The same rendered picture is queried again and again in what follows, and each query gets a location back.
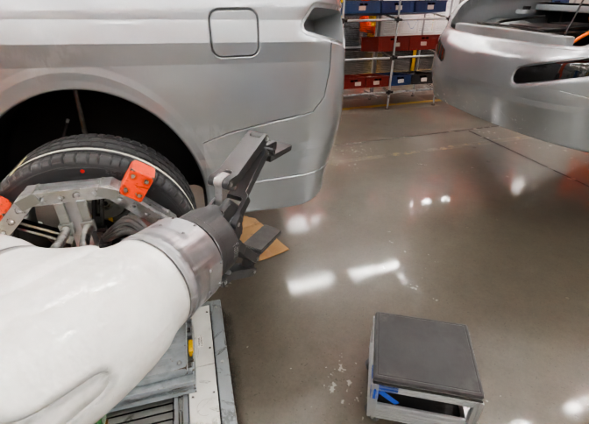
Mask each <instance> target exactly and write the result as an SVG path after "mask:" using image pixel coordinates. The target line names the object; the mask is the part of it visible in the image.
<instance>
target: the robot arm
mask: <svg viewBox="0 0 589 424"><path fill-rule="evenodd" d="M268 139H269V136H268V134H265V133H261V132H257V131H248V132H247V133H246V134H245V136H244V137H243V138H242V140H241V141H240V142H239V144H238V145H237V146H236V148H235V149H234V150H233V152H232V153H231V154H230V156H229V157H228V158H227V160H225V161H224V163H223V164H222V165H221V167H220V168H219V169H218V170H216V171H215V172H213V173H212V174H211V175H210V176H209V178H208V184H209V185H211V186H214V187H215V197H214V198H213V199H212V200H211V202H210V203H209V205H208V206H206V207H203V208H197V209H193V210H191V211H189V212H187V213H186V214H185V215H183V216H180V217H179V218H176V217H168V218H164V219H161V220H159V221H157V222H156V223H154V224H152V225H150V226H148V227H147V228H145V229H143V230H141V231H140V232H138V233H136V234H134V235H130V236H128V237H126V238H125V239H123V240H122V241H120V242H119V243H118V244H114V245H112V246H109V247H106V248H99V247H97V246H94V245H87V246H82V247H73V248H42V247H38V246H35V245H33V244H31V243H28V242H26V241H25V240H22V239H19V238H16V237H11V236H6V235H3V234H0V424H95V423H97V422H98V421H99V420H100V419H101V418H102V417H103V416H104V415H105V414H106V413H107V412H109V411H110V410H111V409H112V408H113V407H114V406H115V405H116V404H117V403H118V402H120V401H121V400H122V399H123V398H124V397H125V396H126V395H127V394H128V393H129V392H130V391H131V390H132V389H133V388H134V387H135V386H136V385H137V384H138V383H139V382H140V381H141V380H142V379H143V378H144V376H145V375H146V374H147V373H148V372H149V371H150V370H151V369H152V368H153V367H154V366H155V365H156V364H157V363H158V362H159V360H160V359H161V357H162V356H163V355H164V354H165V352H166V351H167V350H168V348H169V346H170V345H171V343H172V341H173V339H174V336H175V334H176V333H177V331H178V330H179V328H180V327H181V326H182V325H183V324H184V323H185V322H187V321H188V320H189V319H190V318H191V317H192V316H193V315H194V313H195V311H196V310H197V309H198V308H199V307H200V306H201V305H202V304H203V303H204V302H206V301H207V300H208V299H209V298H210V297H211V296H212V295H213V294H214V293H215V292H216V290H217V289H218V288H219V287H220V286H221V287H225V286H226V285H227V284H229V283H230V282H231V281H232V280H236V279H243V278H247V277H251V276H254V274H255V273H256V268H255V267H254V263H257V262H258V261H259V255H260V254H262V253H263V252H264V251H265V250H266V249H267V248H268V247H269V246H270V245H271V244H272V243H273V241H274V240H275V239H276V238H277V237H278V236H279V235H280V233H281V230H278V229H275V228H273V227H270V226H267V225H264V226H262V227H261V228H260V229H259V230H258V231H257V232H255V233H254V234H253V235H252V236H251V237H250V238H249V239H247V240H246V241H245V242H244V243H242V241H241V240H239V239H240V237H241V234H242V230H243V227H242V222H243V217H244V213H245V211H246V209H247V207H248V205H249V203H250V198H249V194H250V192H251V191H252V188H253V186H254V184H255V182H256V180H257V178H258V177H259V174H260V171H261V169H262V167H263V165H264V164H265V162H266V161H268V162H271V161H273V160H275V159H277V158H278V157H280V156H282V155H283V154H285V153H287V152H289V151H291V148H292V145H289V144H285V143H281V142H277V141H272V140H268ZM228 198H231V199H233V200H237V201H241V202H240V204H239V205H237V204H236V203H235V202H234V201H232V200H230V199H228ZM238 257H239V258H242V259H243V261H242V263H236V264H235V262H236V260H237V258H238Z"/></svg>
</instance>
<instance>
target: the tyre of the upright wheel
mask: <svg viewBox="0 0 589 424"><path fill-rule="evenodd" d="M73 148H98V149H106V150H112V151H116V152H107V151H103V150H92V149H82V150H79V149H78V150H67V151H63V152H56V151H60V150H66V149H73ZM49 152H54V153H51V154H47V155H44V154H46V153H49ZM117 152H122V153H126V154H129V155H131V156H134V157H137V158H139V159H142V160H144V161H146V162H148V163H150V164H152V165H153V166H156V167H158V168H159V169H160V170H161V171H163V172H164V173H166V174H167V175H168V176H169V177H170V178H172V179H173V180H174V181H175V182H176V183H177V184H178V185H179V186H180V187H181V188H179V187H178V186H177V185H176V184H175V183H174V182H173V181H172V180H171V179H170V178H169V177H167V176H166V175H165V174H164V173H163V172H161V171H160V170H158V169H156V168H155V176H154V181H153V183H152V185H151V186H150V188H149V189H148V191H147V193H146V195H145V196H146V197H147V198H149V199H151V200H152V201H155V202H156V203H158V204H159V205H160V206H162V207H164V208H166V209H170V211H171V212H173V213H174V214H176V216H177V218H179V217H180V216H183V215H185V214H186V213H187V212H189V211H191V210H193V209H196V203H195V197H194V194H193V192H192V190H191V187H190V185H189V184H188V182H187V180H185V177H184V176H183V174H182V173H181V171H180V170H179V169H178V168H177V167H176V166H174V164H173V163H172V162H171V161H169V159H167V158H166V157H165V156H161V154H160V153H159V152H156V151H155V150H154V149H153V148H151V147H147V146H146V145H144V144H142V145H141V144H140V143H139V142H137V141H135V140H132V141H131V140H130V139H128V138H122V137H119V136H114V135H109V134H107V135H105V134H99V135H98V134H96V133H89V134H88V135H87V134H79V135H72V136H69V137H63V138H59V139H55V140H53V141H52V142H48V143H46V144H44V145H42V146H40V147H38V148H36V149H35V150H33V151H32V152H30V153H29V154H27V155H26V156H25V157H24V158H23V159H22V160H21V161H20V162H19V163H18V164H17V165H16V166H15V167H14V168H13V169H12V170H11V172H10V173H9V175H8V176H7V177H6V178H5V179H4V180H3V181H2V182H1V183H0V195H1V196H2V197H4V198H6V199H8V200H10V201H13V202H14V201H15V200H16V199H17V198H18V196H19V195H20V194H21V192H23V191H24V190H25V188H26V187H27V186H30V185H37V184H47V183H55V182H64V181H72V180H88V179H96V178H102V177H114V178H116V179H117V180H122V179H123V177H124V175H125V173H126V172H127V170H128V168H129V166H130V164H131V162H132V161H133V160H134V159H135V158H133V157H130V156H127V155H123V154H121V153H117ZM41 155H44V156H41ZM39 156H41V157H39ZM37 157H38V158H37ZM34 158H36V159H34ZM31 159H32V160H31ZM139 159H135V160H137V161H139V162H142V163H144V164H146V165H148V166H150V165H149V164H147V163H145V162H143V161H141V160H139ZM29 160H31V161H29ZM27 161H29V162H27ZM25 162H27V163H25ZM24 163H25V164H24ZM21 165H22V166H21ZM153 166H152V167H153ZM153 168H154V167H153ZM13 170H14V171H13ZM12 171H13V172H12ZM181 189H182V190H183V191H184V193H185V194H186V195H187V196H186V195H185V194H184V193H183V192H182V190H181ZM188 199H189V200H188ZM190 202H191V203H192V205H193V207H192V205H191V203H190Z"/></svg>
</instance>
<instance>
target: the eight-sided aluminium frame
mask: <svg viewBox="0 0 589 424"><path fill-rule="evenodd" d="M121 182H122V181H121V180H117V179H116V178H114V177H102V178H96V179H88V180H72V181H64V182H55V183H47V184H37V185H30V186H27V187H26V188H25V190H24V191H23V192H21V194H20V195H19V196H18V198H17V199H16V200H15V201H14V204H13V205H12V206H11V208H10V209H9V211H8V212H7V213H6V215H5V216H4V218H3V219H2V220H1V222H0V234H3V235H6V236H10V235H11V234H12V232H13V231H14V230H15V229H16V228H17V226H18V225H19V224H20V223H21V221H22V220H23V219H24V218H25V216H26V215H27V213H28V212H29V211H30V210H31V208H32V207H38V206H46V205H53V204H54V203H59V202H63V203H68V202H76V201H80V200H86V201H90V200H97V199H105V198H107V199H109V200H111V201H113V202H115V203H116V204H118V205H120V206H121V207H123V208H126V209H127V210H129V211H131V212H132V213H134V214H135V215H137V216H140V217H141V218H143V219H145V220H147V221H148V222H149V223H152V224H154V223H156V222H157V221H159V220H161V219H164V218H168V217H176V218H177V216H176V214H174V213H173V212H171V211H170V209H166V208H164V207H162V206H160V205H159V204H158V203H156V202H155V201H152V200H151V199H149V198H147V197H146V196H145V197H144V199H143V201H142V202H139V201H135V200H133V199H132V198H130V197H128V196H125V195H123V194H120V193H119V188H120V186H121Z"/></svg>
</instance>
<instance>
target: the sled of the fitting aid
mask: <svg viewBox="0 0 589 424"><path fill-rule="evenodd" d="M187 340H188V374H186V375H182V376H178V377H174V378H167V379H162V380H159V381H155V382H151V383H147V384H143V385H136V386H135V387H134V388H133V389H132V390H131V391H130V392H129V393H128V394H127V395H126V396H125V397H124V398H123V399H122V400H121V401H120V402H118V403H117V404H116V405H115V406H114V407H113V408H112V409H111V410H110V411H109V412H108V413H111V412H116V411H119V410H123V409H126V408H131V407H135V406H141V405H144V404H149V403H153V402H156V401H160V400H163V399H171V398H174V397H178V396H182V395H186V394H190V393H193V392H197V386H196V368H195V332H194V324H193V320H192V318H190V319H189V320H188V321H187Z"/></svg>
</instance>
